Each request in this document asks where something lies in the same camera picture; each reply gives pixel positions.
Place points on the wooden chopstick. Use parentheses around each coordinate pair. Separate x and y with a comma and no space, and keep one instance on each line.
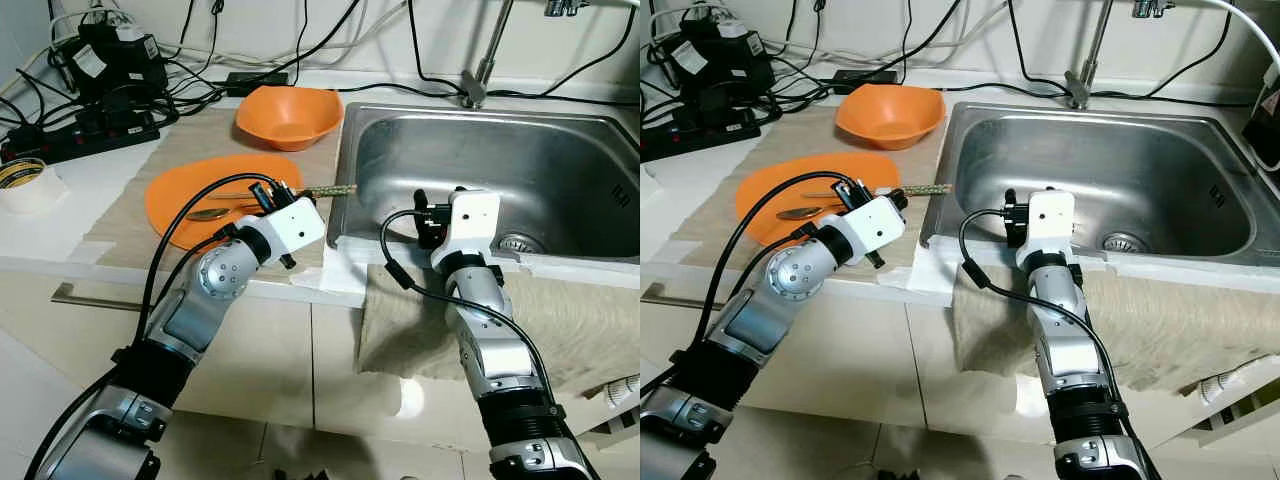
(930,189)
(915,192)
(335,188)
(320,192)

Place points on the orange plastic bowl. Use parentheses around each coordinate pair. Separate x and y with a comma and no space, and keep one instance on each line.
(890,115)
(290,115)

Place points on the orange plastic plate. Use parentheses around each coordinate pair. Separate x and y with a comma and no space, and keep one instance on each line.
(180,190)
(770,195)

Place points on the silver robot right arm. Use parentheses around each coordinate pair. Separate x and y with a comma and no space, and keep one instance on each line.
(490,350)
(1065,350)

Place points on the beige woven place mat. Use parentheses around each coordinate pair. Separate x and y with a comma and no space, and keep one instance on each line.
(200,130)
(800,130)

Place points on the white paper sheet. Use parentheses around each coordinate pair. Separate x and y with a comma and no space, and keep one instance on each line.
(935,275)
(340,275)

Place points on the stainless steel sink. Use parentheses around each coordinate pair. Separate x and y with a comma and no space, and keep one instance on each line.
(1150,160)
(520,160)

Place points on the flat black power adapter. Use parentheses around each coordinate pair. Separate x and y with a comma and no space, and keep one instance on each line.
(258,82)
(850,82)

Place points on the chrome sink faucet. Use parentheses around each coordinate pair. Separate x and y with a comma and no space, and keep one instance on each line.
(475,92)
(1078,92)

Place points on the beige linen towel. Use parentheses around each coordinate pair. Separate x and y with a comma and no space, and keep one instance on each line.
(1180,330)
(580,330)

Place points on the plain cream cabinet door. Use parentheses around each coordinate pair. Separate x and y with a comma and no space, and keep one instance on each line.
(990,420)
(400,420)

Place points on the black battery charger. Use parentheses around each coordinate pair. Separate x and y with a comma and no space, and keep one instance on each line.
(715,60)
(110,65)

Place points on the white tape roll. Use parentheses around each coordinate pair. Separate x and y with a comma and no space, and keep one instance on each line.
(30,195)

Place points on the large black appliance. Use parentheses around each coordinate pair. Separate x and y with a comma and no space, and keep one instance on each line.
(1268,130)

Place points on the cream pull-out drawer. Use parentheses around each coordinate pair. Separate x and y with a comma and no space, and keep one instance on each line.
(1230,440)

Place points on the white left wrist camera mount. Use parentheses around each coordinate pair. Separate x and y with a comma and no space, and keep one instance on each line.
(295,225)
(875,225)

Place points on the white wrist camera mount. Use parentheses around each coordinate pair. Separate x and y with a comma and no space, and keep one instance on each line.
(295,225)
(1050,220)
(470,220)
(875,225)

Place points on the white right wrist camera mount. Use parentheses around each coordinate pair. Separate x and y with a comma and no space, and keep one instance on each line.
(470,220)
(1050,220)

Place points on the chrome wall tap valve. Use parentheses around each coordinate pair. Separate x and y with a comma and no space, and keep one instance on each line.
(567,8)
(1152,8)

